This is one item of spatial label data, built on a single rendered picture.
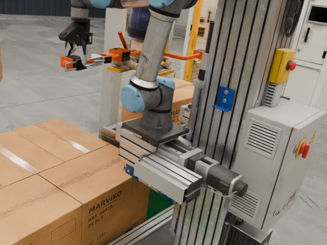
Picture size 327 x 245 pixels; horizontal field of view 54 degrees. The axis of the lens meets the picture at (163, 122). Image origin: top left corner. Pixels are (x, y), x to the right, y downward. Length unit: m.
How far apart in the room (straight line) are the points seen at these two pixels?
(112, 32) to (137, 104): 2.05
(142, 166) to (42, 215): 0.61
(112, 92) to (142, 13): 1.55
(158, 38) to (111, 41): 2.08
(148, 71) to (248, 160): 0.53
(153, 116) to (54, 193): 0.75
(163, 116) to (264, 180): 0.49
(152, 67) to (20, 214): 0.97
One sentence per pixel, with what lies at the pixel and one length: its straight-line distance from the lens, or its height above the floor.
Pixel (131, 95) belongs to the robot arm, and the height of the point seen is 1.23.
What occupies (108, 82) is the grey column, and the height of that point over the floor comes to 0.68.
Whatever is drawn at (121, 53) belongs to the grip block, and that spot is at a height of 1.27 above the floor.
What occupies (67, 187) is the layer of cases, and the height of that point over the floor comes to 0.54.
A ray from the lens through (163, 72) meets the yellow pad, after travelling 2.03.
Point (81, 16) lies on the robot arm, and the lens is 1.53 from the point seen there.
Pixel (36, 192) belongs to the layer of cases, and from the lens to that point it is 1.88.
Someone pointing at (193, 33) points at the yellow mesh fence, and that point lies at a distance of 3.31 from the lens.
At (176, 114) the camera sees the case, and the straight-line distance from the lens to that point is 2.19.
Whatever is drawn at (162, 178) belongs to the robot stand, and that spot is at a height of 0.94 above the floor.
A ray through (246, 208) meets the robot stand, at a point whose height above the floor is 0.83.
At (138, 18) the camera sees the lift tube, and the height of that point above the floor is 1.45.
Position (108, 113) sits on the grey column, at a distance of 3.44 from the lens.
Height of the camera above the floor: 1.62
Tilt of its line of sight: 22 degrees down
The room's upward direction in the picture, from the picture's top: 8 degrees clockwise
